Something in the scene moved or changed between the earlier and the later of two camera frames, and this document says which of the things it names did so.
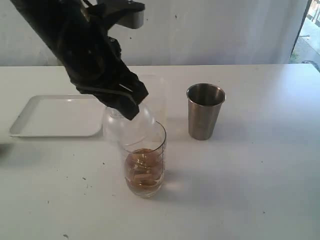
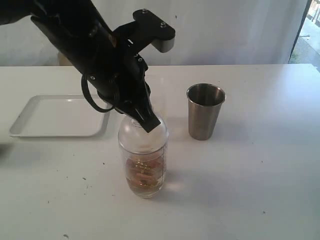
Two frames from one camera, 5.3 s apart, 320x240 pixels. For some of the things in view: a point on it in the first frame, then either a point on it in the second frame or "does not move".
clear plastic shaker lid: [120, 130] -> [134, 138]
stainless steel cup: [205, 101] does not move
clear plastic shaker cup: [144, 153] does not move
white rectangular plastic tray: [60, 115] does not move
